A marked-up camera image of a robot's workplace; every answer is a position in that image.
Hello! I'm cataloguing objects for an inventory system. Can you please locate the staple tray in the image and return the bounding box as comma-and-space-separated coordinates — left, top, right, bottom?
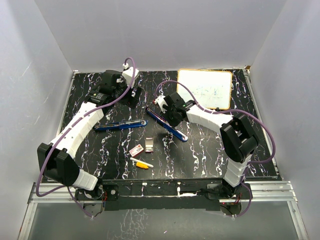
145, 137, 154, 153

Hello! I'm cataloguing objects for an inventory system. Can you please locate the red white staple box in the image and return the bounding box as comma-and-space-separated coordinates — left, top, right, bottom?
129, 144, 144, 157

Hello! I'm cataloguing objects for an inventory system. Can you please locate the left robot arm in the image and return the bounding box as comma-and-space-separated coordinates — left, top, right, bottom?
37, 67, 142, 200

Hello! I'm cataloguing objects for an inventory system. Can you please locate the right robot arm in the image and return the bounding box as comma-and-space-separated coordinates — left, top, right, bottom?
154, 92, 260, 199

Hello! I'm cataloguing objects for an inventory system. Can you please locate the yellow marker cap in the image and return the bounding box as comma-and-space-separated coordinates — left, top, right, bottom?
136, 162, 149, 170

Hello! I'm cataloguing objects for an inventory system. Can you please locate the white marker pen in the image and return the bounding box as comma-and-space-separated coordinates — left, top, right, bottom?
130, 157, 154, 168

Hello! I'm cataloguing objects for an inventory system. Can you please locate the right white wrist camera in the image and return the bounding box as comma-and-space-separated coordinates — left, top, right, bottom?
153, 95, 169, 113

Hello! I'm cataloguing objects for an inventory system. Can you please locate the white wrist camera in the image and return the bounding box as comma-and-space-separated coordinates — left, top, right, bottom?
153, 95, 169, 113
121, 63, 140, 88

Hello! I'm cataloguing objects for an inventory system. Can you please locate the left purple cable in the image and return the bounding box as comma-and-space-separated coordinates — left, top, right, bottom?
35, 57, 138, 220

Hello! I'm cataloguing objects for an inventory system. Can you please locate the purple cable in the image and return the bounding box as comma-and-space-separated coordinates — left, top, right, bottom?
35, 57, 138, 220
154, 80, 277, 218

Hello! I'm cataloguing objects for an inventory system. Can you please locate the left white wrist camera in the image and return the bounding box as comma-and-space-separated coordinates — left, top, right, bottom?
121, 63, 140, 88

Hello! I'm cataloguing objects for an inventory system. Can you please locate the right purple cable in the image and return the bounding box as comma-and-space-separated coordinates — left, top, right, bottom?
154, 80, 277, 218

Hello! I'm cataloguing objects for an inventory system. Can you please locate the small whiteboard orange frame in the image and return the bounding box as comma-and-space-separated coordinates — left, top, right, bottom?
177, 69, 233, 110

